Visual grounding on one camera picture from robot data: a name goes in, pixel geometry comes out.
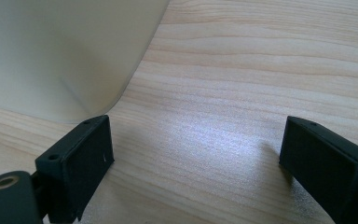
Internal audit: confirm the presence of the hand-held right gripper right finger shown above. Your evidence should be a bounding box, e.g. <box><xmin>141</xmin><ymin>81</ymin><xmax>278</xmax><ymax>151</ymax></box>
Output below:
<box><xmin>279</xmin><ymin>115</ymin><xmax>358</xmax><ymax>224</ymax></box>

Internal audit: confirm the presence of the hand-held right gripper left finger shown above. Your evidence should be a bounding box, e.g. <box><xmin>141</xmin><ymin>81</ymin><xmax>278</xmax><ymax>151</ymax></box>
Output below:
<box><xmin>34</xmin><ymin>114</ymin><xmax>116</xmax><ymax>224</ymax></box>

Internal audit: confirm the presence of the cream plastic bin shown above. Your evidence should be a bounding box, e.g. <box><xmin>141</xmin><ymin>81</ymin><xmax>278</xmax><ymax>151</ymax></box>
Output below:
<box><xmin>0</xmin><ymin>0</ymin><xmax>171</xmax><ymax>124</ymax></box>

